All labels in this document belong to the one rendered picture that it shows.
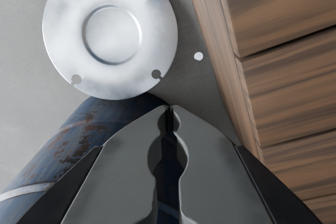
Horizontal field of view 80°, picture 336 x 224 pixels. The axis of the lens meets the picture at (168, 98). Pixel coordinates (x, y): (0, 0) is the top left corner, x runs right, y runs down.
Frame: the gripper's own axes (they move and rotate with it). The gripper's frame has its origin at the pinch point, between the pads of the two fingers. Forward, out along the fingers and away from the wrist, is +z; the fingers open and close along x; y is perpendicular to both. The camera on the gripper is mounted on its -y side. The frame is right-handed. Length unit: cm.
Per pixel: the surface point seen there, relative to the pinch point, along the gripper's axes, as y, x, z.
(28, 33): 3, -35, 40
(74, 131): 17.6, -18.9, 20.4
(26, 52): 7, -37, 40
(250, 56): -1.6, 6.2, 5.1
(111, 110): 17.2, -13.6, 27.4
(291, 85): 0.7, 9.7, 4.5
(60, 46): 4.2, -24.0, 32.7
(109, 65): 8.6, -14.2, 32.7
